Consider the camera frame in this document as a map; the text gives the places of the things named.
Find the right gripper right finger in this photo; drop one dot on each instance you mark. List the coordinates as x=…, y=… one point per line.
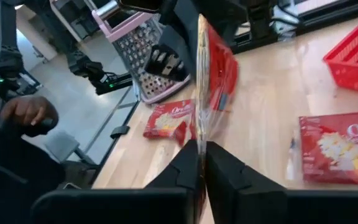
x=228, y=180

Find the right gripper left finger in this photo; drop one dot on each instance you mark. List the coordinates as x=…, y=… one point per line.
x=179, y=174

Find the red popcorn bag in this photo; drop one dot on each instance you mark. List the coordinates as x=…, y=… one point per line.
x=166, y=119
x=219, y=68
x=331, y=149

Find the pink perforated metal holder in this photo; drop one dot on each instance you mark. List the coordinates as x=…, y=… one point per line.
x=135, y=46

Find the silver metal cylinder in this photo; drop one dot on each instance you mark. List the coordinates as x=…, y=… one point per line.
x=107, y=10

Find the grey chair base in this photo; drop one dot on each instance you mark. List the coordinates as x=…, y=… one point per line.
x=62, y=144

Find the person's hand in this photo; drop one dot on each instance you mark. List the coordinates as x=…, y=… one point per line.
x=26, y=109

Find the red plastic basket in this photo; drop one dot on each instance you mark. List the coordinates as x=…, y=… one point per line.
x=353, y=71

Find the person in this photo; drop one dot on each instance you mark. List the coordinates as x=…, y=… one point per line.
x=11, y=174

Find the black frame clamp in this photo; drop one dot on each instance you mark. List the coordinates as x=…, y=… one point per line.
x=120, y=131

